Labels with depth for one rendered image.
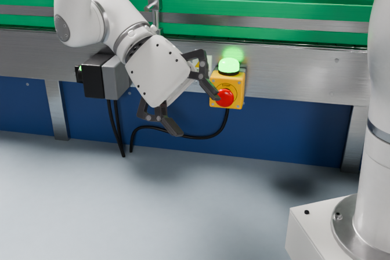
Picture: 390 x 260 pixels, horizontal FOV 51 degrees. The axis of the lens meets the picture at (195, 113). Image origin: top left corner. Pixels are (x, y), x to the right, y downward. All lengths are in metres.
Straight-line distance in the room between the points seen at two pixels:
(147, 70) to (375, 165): 0.39
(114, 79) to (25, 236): 0.36
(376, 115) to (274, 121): 0.43
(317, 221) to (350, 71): 0.35
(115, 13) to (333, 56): 0.45
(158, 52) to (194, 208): 0.34
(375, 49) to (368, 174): 0.21
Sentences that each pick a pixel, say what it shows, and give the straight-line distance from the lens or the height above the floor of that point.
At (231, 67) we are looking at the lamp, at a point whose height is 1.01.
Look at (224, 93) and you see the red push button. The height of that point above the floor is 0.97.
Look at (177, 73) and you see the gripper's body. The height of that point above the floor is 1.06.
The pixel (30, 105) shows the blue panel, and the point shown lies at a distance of 1.17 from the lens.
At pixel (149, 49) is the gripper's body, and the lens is 0.72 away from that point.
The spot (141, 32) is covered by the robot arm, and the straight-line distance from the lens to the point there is 0.73.
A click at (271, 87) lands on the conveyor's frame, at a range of 0.92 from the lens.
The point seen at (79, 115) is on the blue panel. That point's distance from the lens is 1.11.
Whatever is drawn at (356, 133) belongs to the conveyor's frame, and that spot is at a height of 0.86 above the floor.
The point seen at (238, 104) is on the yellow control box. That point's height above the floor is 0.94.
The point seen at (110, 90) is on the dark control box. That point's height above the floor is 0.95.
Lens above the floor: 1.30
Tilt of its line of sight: 27 degrees down
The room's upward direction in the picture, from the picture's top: straight up
